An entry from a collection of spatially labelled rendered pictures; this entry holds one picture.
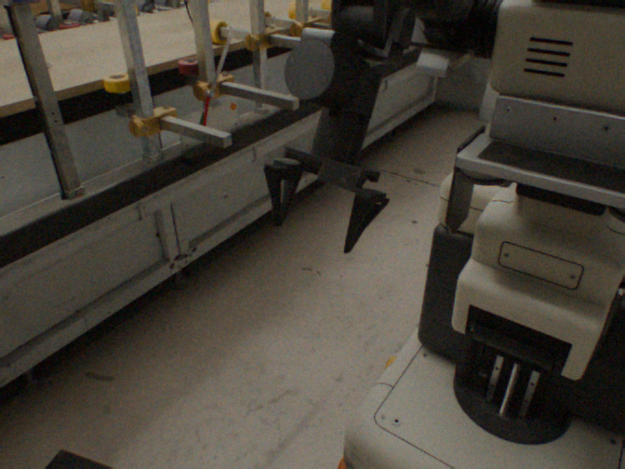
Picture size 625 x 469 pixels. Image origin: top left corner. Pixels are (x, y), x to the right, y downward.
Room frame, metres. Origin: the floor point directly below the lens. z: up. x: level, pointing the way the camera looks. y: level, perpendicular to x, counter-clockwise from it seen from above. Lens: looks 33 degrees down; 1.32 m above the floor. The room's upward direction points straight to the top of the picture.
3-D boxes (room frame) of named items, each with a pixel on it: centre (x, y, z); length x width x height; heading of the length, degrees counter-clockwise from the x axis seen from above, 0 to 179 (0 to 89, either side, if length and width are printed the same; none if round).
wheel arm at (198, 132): (1.35, 0.39, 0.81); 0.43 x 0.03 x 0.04; 55
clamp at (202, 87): (1.58, 0.31, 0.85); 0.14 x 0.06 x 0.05; 145
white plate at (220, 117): (1.52, 0.31, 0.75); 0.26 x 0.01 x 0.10; 145
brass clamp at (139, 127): (1.37, 0.45, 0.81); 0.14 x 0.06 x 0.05; 145
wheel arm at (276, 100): (1.54, 0.22, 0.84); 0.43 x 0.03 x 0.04; 55
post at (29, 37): (1.13, 0.61, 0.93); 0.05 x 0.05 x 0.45; 55
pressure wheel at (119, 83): (1.47, 0.56, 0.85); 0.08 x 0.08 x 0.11
